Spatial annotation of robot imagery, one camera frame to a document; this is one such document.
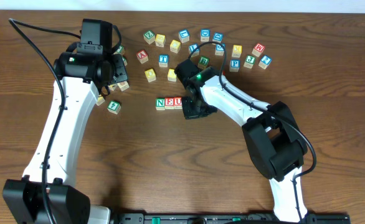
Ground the red U block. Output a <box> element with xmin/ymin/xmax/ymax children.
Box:
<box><xmin>174</xmin><ymin>97</ymin><xmax>183</xmax><ymax>109</ymax></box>

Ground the red E block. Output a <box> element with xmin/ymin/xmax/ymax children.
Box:
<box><xmin>164</xmin><ymin>98</ymin><xmax>174</xmax><ymax>110</ymax></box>

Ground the green N block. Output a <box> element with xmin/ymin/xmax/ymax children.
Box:
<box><xmin>156</xmin><ymin>98</ymin><xmax>166</xmax><ymax>110</ymax></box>

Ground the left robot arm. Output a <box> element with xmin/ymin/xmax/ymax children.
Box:
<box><xmin>2</xmin><ymin>47</ymin><xmax>128</xmax><ymax>223</ymax></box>

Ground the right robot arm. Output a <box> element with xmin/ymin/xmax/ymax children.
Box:
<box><xmin>176</xmin><ymin>62</ymin><xmax>307</xmax><ymax>223</ymax></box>

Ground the green 7 block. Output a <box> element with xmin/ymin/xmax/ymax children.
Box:
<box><xmin>122</xmin><ymin>56</ymin><xmax>128</xmax><ymax>66</ymax></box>

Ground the yellow K block left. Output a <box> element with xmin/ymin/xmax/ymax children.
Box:
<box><xmin>108</xmin><ymin>84</ymin><xmax>118</xmax><ymax>91</ymax></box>

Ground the yellow k block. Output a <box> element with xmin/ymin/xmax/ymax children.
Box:
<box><xmin>232</xmin><ymin>45</ymin><xmax>242</xmax><ymax>58</ymax></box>
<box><xmin>108</xmin><ymin>84</ymin><xmax>118</xmax><ymax>91</ymax></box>

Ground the green J block left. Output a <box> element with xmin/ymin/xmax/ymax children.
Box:
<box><xmin>115</xmin><ymin>45</ymin><xmax>125</xmax><ymax>55</ymax></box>

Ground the green j block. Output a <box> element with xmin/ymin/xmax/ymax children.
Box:
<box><xmin>115</xmin><ymin>45</ymin><xmax>125</xmax><ymax>55</ymax></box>
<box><xmin>244</xmin><ymin>55</ymin><xmax>256</xmax><ymax>68</ymax></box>

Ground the plain pineapple block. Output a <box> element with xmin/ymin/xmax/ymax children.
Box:
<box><xmin>117</xmin><ymin>81</ymin><xmax>130</xmax><ymax>91</ymax></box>

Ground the yellow G block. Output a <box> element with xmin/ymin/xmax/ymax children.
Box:
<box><xmin>96</xmin><ymin>95</ymin><xmax>105</xmax><ymax>106</ymax></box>

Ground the red A block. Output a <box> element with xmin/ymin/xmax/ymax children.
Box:
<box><xmin>136</xmin><ymin>50</ymin><xmax>149</xmax><ymax>64</ymax></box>

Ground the yellow block centre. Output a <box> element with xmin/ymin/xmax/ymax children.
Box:
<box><xmin>168</xmin><ymin>68</ymin><xmax>177</xmax><ymax>82</ymax></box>

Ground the green 4 block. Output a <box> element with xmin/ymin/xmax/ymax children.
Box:
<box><xmin>107</xmin><ymin>101</ymin><xmax>121</xmax><ymax>114</ymax></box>

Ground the yellow O block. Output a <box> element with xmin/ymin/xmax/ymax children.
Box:
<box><xmin>145</xmin><ymin>68</ymin><xmax>156</xmax><ymax>83</ymax></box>

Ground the green B block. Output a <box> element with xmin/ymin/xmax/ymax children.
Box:
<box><xmin>197</xmin><ymin>56</ymin><xmax>209</xmax><ymax>70</ymax></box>

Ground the green Z block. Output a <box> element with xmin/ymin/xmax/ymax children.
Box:
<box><xmin>143</xmin><ymin>30</ymin><xmax>156</xmax><ymax>45</ymax></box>

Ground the blue T block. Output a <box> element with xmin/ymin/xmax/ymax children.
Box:
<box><xmin>158</xmin><ymin>54</ymin><xmax>169</xmax><ymax>67</ymax></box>

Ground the yellow block top row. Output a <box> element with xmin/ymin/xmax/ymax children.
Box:
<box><xmin>155</xmin><ymin>34</ymin><xmax>166</xmax><ymax>47</ymax></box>

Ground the blue P block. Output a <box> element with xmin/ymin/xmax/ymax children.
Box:
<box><xmin>229</xmin><ymin>59</ymin><xmax>240</xmax><ymax>72</ymax></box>

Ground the blue L block middle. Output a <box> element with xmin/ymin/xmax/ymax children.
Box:
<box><xmin>189</xmin><ymin>44</ymin><xmax>200</xmax><ymax>58</ymax></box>

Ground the blue l block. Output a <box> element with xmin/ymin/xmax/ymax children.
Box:
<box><xmin>189</xmin><ymin>44</ymin><xmax>200</xmax><ymax>58</ymax></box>
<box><xmin>178</xmin><ymin>29</ymin><xmax>190</xmax><ymax>43</ymax></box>

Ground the blue 5 block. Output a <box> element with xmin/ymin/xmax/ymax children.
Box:
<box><xmin>215</xmin><ymin>44</ymin><xmax>225</xmax><ymax>56</ymax></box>

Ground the yellow Q block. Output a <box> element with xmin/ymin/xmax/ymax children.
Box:
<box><xmin>170</xmin><ymin>40</ymin><xmax>181</xmax><ymax>54</ymax></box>

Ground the yellow K block right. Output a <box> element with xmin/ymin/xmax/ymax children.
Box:
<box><xmin>232</xmin><ymin>45</ymin><xmax>242</xmax><ymax>58</ymax></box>

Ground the blue L block top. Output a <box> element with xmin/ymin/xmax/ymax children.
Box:
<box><xmin>178</xmin><ymin>29</ymin><xmax>190</xmax><ymax>43</ymax></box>

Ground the green J block right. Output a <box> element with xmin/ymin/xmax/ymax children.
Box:
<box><xmin>244</xmin><ymin>55</ymin><xmax>256</xmax><ymax>68</ymax></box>

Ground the blue D block right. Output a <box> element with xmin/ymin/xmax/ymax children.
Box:
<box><xmin>212</xmin><ymin>32</ymin><xmax>224</xmax><ymax>44</ymax></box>

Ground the blue d block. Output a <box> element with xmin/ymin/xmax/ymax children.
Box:
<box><xmin>212</xmin><ymin>32</ymin><xmax>224</xmax><ymax>44</ymax></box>
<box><xmin>200</xmin><ymin>29</ymin><xmax>211</xmax><ymax>42</ymax></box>

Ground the blue D block left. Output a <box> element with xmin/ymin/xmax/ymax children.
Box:
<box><xmin>200</xmin><ymin>29</ymin><xmax>211</xmax><ymax>42</ymax></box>

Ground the blue 2 block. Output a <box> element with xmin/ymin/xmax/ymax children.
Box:
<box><xmin>258</xmin><ymin>55</ymin><xmax>272</xmax><ymax>70</ymax></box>

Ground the red M block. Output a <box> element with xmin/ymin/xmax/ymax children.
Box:
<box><xmin>252</xmin><ymin>43</ymin><xmax>265</xmax><ymax>57</ymax></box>

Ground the right black cable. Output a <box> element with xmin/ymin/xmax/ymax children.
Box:
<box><xmin>187</xmin><ymin>40</ymin><xmax>318</xmax><ymax>223</ymax></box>

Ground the black cable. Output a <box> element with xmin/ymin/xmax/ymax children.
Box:
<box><xmin>8</xmin><ymin>17</ymin><xmax>123</xmax><ymax>224</ymax></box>
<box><xmin>187</xmin><ymin>40</ymin><xmax>318</xmax><ymax>223</ymax></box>

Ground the left black cable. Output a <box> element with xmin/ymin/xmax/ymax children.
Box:
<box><xmin>8</xmin><ymin>17</ymin><xmax>123</xmax><ymax>224</ymax></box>

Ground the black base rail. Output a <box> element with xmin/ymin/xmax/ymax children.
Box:
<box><xmin>110</xmin><ymin>213</ymin><xmax>351</xmax><ymax>224</ymax></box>

